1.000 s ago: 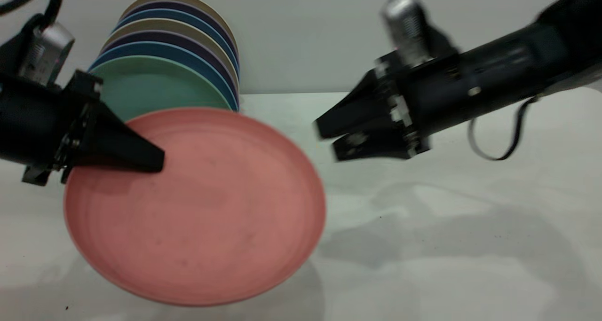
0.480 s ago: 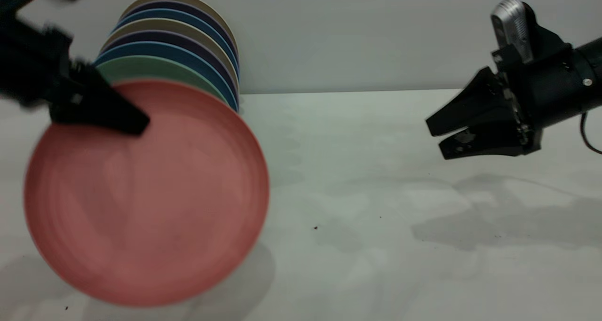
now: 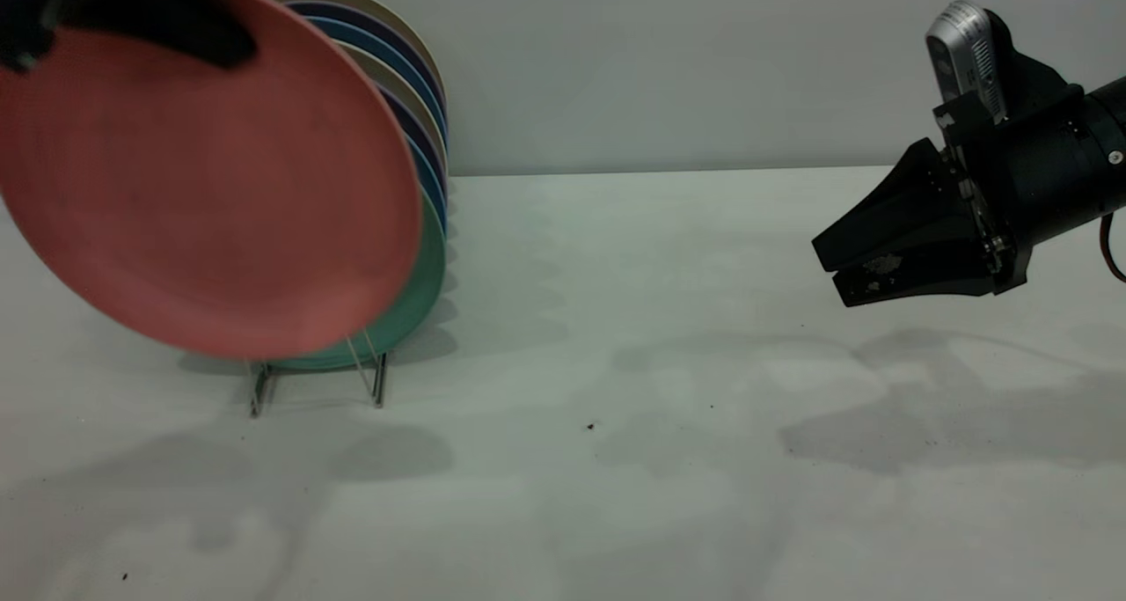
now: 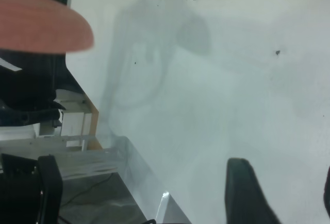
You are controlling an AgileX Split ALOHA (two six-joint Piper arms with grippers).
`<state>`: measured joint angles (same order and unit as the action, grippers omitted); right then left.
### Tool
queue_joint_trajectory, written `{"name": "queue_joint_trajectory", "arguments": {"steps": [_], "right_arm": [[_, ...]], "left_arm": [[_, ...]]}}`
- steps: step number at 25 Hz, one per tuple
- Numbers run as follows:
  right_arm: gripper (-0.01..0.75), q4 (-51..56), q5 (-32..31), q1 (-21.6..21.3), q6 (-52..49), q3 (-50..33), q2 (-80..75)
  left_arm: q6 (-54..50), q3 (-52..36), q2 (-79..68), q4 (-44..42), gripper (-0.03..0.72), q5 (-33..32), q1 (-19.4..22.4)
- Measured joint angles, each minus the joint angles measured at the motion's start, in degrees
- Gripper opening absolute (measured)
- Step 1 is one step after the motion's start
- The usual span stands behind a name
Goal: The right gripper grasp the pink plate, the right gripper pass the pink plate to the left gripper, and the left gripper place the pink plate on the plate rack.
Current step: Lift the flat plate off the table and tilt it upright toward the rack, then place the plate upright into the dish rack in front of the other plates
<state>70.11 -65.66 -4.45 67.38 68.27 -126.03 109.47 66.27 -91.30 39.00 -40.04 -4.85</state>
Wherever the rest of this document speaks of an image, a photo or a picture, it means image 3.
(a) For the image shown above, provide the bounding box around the metal wire plate rack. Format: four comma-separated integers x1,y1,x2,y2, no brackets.
248,328,389,420

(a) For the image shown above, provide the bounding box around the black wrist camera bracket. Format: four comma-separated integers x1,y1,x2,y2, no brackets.
983,9,1085,102

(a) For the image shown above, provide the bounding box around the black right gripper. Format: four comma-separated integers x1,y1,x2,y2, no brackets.
811,80,1111,308

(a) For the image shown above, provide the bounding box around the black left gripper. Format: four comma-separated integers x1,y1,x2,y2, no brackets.
0,0,258,72

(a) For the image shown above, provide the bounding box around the red cable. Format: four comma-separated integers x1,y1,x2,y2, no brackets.
1100,213,1126,283

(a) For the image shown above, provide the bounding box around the green round plate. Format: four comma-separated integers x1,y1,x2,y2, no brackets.
264,192,447,373

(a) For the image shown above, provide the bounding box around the pink round plate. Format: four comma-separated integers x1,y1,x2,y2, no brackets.
0,0,424,361

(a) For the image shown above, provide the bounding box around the dark purple round plate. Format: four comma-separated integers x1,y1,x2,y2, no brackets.
378,86,448,188
286,2,448,114

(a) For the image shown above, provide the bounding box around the blue round plate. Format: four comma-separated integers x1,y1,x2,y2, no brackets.
405,135,448,232
308,17,448,136

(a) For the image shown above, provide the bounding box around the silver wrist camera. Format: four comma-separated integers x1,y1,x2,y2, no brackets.
925,0,1009,125

